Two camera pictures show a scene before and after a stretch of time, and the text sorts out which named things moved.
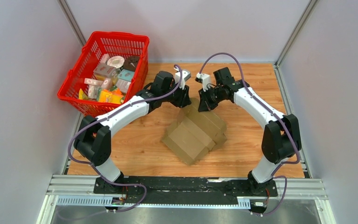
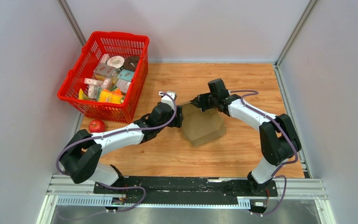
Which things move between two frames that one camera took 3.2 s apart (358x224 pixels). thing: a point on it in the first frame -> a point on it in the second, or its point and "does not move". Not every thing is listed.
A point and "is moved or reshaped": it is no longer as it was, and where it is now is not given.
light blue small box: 125,74 does not move
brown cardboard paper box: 193,133 is moved or reshaped
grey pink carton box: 107,71 does not move
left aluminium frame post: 72,21 does not move
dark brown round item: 130,63 does not move
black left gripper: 184,100 -> 178,122
